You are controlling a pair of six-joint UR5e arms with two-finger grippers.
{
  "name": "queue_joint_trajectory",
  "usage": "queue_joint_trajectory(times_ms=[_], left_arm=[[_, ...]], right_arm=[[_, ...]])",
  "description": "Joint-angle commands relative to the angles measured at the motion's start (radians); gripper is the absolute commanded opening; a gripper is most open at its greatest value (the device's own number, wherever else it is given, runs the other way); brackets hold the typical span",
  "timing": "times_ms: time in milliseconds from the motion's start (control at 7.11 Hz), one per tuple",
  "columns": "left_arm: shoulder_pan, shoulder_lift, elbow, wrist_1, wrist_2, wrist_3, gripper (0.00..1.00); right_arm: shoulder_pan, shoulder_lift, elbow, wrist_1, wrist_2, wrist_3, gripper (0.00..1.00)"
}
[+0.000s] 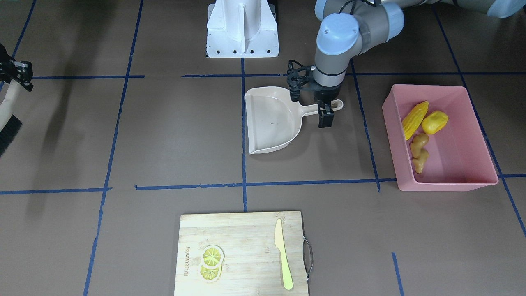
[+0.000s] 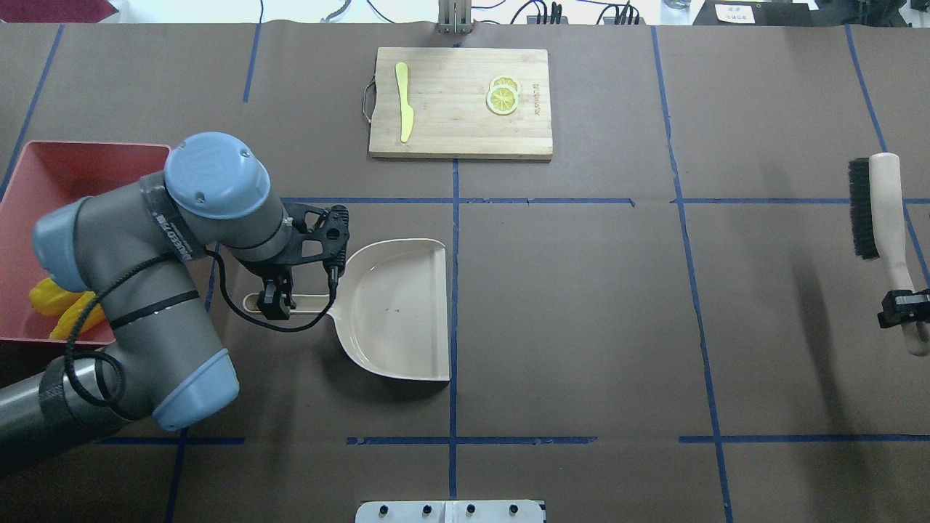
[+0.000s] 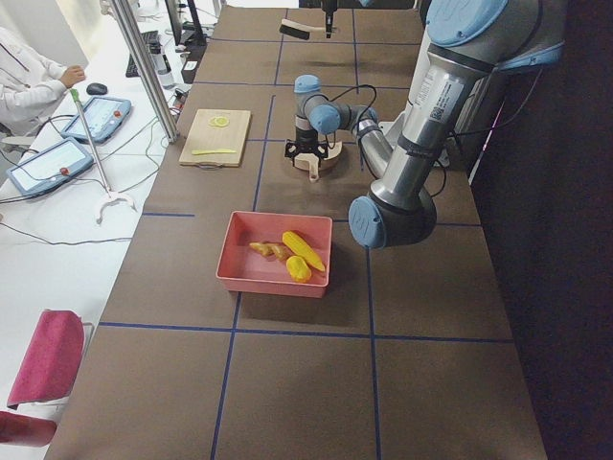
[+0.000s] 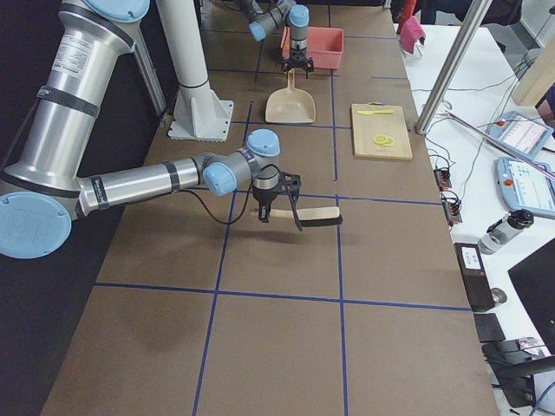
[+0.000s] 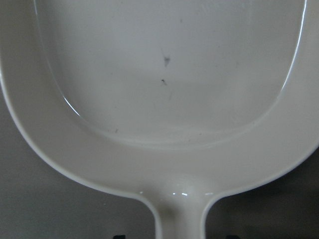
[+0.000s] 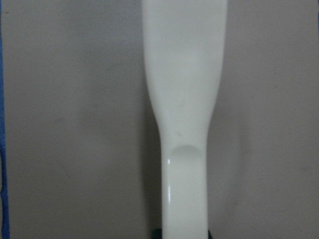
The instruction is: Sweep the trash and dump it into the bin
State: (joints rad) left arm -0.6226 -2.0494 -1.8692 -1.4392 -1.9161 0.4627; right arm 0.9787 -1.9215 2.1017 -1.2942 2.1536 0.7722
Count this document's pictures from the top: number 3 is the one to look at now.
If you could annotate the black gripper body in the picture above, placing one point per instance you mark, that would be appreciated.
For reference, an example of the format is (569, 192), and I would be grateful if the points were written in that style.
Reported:
(304, 142)

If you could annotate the beige plastic dustpan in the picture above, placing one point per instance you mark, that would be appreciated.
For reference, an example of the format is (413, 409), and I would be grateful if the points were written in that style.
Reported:
(315, 162)

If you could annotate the yellow toy corn cob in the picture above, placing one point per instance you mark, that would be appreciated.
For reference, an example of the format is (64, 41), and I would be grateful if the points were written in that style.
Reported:
(301, 248)

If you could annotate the orange toy ginger root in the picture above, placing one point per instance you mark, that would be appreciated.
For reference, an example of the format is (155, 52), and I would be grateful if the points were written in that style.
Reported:
(271, 250)

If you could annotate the cream hand brush black bristles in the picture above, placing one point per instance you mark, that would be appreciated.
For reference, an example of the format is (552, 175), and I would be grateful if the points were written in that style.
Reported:
(303, 31)

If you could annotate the yellow toy potato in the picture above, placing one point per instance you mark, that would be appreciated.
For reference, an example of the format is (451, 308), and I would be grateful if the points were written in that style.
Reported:
(298, 269)

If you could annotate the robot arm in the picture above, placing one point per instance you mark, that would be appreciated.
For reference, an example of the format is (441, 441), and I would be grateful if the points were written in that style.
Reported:
(329, 7)
(463, 42)

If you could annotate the red plastic bin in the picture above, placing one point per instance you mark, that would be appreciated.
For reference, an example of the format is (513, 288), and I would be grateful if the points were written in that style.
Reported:
(253, 255)

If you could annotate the lemon slice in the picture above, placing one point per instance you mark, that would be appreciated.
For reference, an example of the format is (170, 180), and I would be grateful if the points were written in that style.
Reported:
(214, 120)
(221, 122)

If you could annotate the wooden cutting board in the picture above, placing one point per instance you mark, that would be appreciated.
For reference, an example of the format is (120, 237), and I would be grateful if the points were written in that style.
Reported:
(213, 129)

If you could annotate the yellow plastic knife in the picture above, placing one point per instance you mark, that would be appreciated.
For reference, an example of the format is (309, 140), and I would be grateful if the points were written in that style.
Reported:
(212, 151)

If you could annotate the black monitor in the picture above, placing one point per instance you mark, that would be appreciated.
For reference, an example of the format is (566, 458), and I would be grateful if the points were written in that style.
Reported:
(181, 36)

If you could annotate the clear water bottle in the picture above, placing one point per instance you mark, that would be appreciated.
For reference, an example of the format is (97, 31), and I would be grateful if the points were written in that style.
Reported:
(161, 65)

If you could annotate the far teach pendant tablet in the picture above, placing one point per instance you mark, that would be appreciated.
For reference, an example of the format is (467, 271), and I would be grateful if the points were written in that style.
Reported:
(103, 115)

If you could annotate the teach pendant tablet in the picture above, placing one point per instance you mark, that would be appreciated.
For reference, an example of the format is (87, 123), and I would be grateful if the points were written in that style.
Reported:
(103, 115)
(51, 168)

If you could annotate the black computer mouse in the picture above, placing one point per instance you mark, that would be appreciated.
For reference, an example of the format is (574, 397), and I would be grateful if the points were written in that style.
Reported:
(96, 89)

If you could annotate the near teach pendant tablet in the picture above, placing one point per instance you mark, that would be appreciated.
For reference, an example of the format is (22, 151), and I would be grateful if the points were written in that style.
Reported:
(51, 168)

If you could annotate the person in white shirt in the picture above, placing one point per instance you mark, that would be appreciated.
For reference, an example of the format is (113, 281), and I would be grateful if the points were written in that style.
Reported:
(32, 86)

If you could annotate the aluminium frame post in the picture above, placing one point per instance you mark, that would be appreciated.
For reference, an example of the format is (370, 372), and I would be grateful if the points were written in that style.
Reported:
(123, 14)

